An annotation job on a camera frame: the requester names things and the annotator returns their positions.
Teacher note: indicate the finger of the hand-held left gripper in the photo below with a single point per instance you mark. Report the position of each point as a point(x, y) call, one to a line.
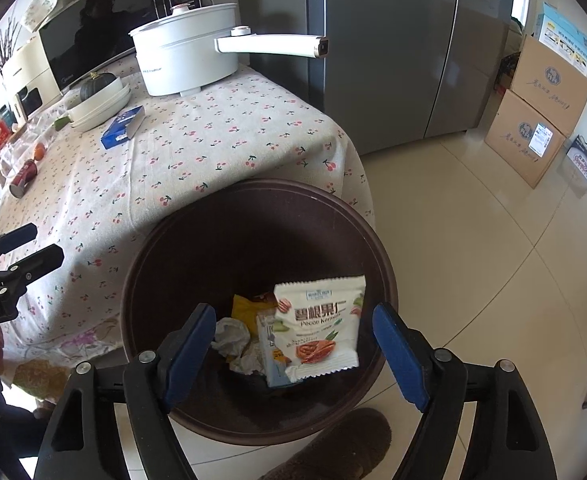
point(43, 260)
point(18, 236)

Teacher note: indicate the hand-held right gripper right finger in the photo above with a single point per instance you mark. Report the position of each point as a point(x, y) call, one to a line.
point(401, 360)

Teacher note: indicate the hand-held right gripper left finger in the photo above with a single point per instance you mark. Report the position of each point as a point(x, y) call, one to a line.
point(188, 360)

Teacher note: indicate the white tissue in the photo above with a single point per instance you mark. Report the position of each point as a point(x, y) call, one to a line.
point(231, 332)

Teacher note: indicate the yellow snack packet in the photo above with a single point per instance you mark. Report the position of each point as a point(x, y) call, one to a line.
point(246, 312)

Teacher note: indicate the light blue drink carton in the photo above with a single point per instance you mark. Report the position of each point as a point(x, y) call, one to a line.
point(268, 355)

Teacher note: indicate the white nut snack packet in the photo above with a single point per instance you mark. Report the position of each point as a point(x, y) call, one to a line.
point(318, 320)

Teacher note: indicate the brown round trash bin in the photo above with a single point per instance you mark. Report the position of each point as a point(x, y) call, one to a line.
point(213, 240)

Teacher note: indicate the red drink can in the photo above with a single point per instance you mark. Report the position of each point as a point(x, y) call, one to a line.
point(23, 172)

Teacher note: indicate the floral under cloth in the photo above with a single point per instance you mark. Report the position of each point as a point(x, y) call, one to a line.
point(73, 345)

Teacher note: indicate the brown fuzzy slipper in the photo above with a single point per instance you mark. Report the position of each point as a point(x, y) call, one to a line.
point(333, 445)

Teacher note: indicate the small green fruit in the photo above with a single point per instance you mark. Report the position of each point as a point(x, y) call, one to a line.
point(61, 124)

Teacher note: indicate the white oval dish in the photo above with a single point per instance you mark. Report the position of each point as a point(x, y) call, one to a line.
point(96, 107)

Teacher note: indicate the blue white small box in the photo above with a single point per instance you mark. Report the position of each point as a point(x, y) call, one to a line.
point(123, 127)

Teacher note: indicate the white bowl with pumpkin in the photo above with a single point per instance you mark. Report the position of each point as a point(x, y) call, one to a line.
point(116, 112)

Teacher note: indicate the dark green squash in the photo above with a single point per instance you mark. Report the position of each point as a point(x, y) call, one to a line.
point(96, 89)

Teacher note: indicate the cherry print tablecloth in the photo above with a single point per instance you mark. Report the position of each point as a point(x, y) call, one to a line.
point(198, 130)

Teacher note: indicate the black microwave oven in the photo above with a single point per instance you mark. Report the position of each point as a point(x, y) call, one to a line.
point(98, 30)

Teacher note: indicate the white electric pot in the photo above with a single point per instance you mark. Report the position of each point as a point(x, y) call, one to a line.
point(183, 55)

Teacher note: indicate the brown cardboard box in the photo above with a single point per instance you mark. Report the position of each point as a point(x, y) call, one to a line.
point(548, 90)
point(518, 145)

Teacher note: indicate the white printed bag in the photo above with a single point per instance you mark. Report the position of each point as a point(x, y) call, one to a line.
point(583, 160)

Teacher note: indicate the grey refrigerator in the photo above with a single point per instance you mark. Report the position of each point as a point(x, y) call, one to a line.
point(383, 50)

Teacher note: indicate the blue white printed carton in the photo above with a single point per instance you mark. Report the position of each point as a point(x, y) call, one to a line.
point(566, 35)

